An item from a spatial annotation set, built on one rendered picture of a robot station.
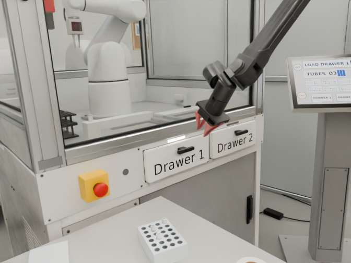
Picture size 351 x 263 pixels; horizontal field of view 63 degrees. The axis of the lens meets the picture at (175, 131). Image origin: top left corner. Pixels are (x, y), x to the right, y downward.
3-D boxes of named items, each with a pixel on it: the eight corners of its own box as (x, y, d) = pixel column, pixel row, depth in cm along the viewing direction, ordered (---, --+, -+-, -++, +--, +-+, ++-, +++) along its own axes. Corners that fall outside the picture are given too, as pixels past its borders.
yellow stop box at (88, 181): (112, 195, 82) (109, 172, 80) (88, 204, 77) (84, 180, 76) (103, 190, 86) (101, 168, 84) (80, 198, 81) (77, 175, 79)
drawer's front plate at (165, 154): (208, 160, 112) (208, 134, 109) (148, 183, 94) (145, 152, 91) (205, 159, 113) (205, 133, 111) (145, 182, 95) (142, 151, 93)
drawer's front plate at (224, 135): (255, 143, 132) (256, 120, 129) (213, 159, 114) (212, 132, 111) (252, 143, 133) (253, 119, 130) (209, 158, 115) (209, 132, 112)
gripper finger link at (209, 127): (202, 124, 99) (213, 103, 93) (215, 138, 96) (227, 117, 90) (188, 128, 95) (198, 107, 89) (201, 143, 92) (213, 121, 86)
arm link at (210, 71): (245, 62, 77) (257, 78, 83) (225, 41, 84) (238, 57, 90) (211, 92, 81) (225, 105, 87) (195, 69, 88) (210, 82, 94)
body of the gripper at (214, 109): (208, 103, 95) (217, 84, 90) (228, 123, 90) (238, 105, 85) (194, 106, 91) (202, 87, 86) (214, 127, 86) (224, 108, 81)
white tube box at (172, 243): (188, 258, 67) (187, 243, 66) (154, 269, 63) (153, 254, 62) (167, 230, 78) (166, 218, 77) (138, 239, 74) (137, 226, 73)
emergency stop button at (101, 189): (110, 195, 79) (108, 181, 78) (96, 200, 76) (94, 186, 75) (105, 191, 81) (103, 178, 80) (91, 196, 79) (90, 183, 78)
